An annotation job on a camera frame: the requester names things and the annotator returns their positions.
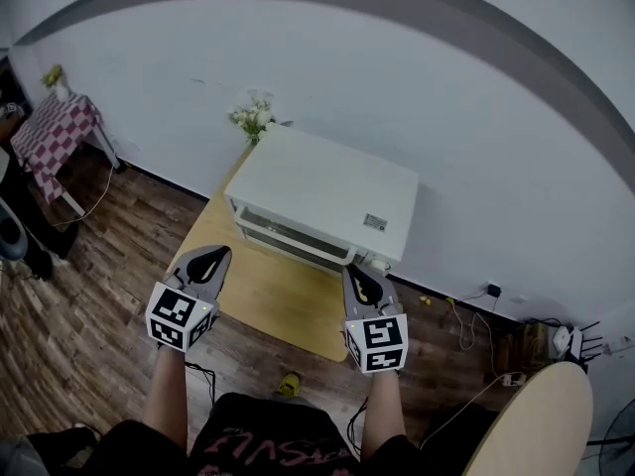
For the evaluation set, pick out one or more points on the checkered tablecloth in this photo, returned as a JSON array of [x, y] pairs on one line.
[[49, 139]]

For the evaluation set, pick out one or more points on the black standing fan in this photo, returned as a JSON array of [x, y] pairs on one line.
[[617, 439]]

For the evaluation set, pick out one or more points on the white power strip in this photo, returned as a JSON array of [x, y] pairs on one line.
[[513, 379]]

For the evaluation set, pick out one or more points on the white table frame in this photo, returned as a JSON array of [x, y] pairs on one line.
[[106, 149]]

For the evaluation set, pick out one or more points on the person's right forearm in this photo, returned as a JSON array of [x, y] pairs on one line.
[[382, 409]]

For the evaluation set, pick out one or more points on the person's black printed shirt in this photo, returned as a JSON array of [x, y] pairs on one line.
[[268, 444]]

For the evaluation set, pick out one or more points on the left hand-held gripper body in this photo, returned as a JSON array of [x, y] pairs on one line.
[[178, 315]]

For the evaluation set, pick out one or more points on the person's yellow shoe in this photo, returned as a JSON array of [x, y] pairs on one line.
[[289, 384]]

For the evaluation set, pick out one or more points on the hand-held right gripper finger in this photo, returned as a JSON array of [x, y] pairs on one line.
[[356, 288], [374, 288]]

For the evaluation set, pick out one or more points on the white toaster oven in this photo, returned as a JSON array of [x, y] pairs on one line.
[[322, 186]]

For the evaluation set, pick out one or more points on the white router with black antennas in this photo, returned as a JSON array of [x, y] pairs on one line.
[[570, 340]]

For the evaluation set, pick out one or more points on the person's left forearm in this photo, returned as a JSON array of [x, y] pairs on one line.
[[166, 394]]

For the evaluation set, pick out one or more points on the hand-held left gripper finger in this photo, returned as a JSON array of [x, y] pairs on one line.
[[198, 266], [222, 258]]

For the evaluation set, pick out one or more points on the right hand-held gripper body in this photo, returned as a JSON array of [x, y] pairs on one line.
[[379, 340]]

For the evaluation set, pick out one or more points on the yellow flowers in white vase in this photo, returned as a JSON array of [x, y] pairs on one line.
[[55, 81]]

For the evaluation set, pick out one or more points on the white flower bouquet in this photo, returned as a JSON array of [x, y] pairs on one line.
[[254, 117]]

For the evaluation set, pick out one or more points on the black power adapter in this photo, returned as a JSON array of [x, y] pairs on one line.
[[494, 290]]

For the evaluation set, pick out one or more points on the glass toaster oven door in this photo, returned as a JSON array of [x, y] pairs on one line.
[[297, 243]]

